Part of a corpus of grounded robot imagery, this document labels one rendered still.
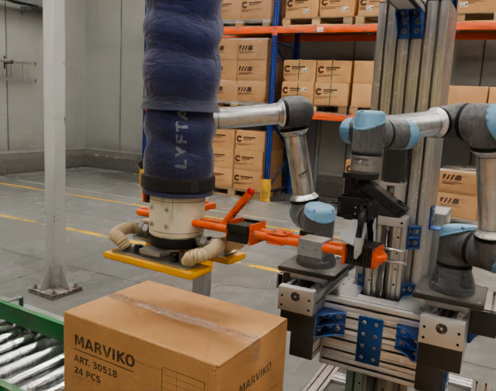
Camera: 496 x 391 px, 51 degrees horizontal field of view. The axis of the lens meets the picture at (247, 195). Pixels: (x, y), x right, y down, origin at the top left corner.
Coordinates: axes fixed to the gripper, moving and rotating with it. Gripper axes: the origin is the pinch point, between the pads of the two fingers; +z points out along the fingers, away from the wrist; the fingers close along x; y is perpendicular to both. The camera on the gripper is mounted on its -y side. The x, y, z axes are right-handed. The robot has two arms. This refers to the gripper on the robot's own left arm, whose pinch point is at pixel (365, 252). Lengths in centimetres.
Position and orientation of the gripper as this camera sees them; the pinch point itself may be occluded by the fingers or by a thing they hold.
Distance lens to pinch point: 136.9
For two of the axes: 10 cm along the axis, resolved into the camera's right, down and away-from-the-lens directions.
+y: -8.4, -1.3, 5.2
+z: -0.6, 9.9, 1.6
